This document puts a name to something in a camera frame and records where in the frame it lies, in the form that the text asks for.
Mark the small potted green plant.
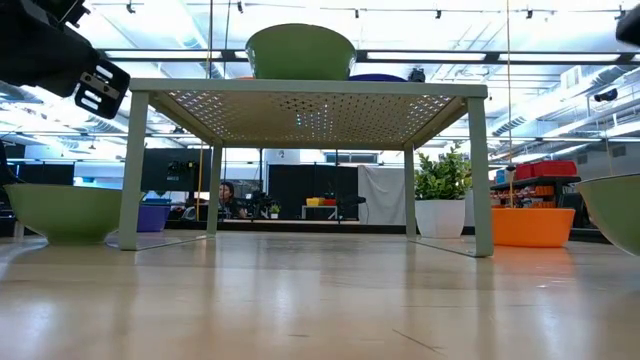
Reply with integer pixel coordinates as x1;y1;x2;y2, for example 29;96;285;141
413;144;474;240

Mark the black storage rack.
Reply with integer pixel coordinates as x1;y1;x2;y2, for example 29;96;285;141
489;174;584;211

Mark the floral print bowl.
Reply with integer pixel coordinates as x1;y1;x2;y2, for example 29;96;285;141
244;22;358;81
3;183;147;246

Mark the orange plastic bowl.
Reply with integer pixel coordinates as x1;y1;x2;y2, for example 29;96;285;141
491;207;577;249

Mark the green bowl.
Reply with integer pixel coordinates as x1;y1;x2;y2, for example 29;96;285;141
574;172;640;257

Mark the black desk lamp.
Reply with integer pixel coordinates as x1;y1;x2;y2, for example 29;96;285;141
337;194;368;221

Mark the red storage bin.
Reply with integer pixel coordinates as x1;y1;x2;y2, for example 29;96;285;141
514;159;579;181

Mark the black aluminium frame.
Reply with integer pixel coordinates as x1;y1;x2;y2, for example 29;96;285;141
164;219;609;236

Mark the green perforated metal shelf riser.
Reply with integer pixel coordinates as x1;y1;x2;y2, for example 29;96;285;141
118;77;495;259

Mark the white hanging cloth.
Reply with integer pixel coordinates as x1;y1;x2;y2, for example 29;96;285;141
357;164;407;226

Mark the person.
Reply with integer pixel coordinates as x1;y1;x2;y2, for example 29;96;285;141
217;180;249;221

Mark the white side table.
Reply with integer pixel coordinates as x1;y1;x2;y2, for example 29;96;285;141
300;203;341;221

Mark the black monitor screen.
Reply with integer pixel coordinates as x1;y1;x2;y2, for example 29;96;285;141
141;147;214;194

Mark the black partition panel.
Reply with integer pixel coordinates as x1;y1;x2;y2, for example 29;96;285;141
267;163;360;221

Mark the blue plastic bowl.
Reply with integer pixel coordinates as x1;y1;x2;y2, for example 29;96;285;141
135;198;173;234
348;73;409;83

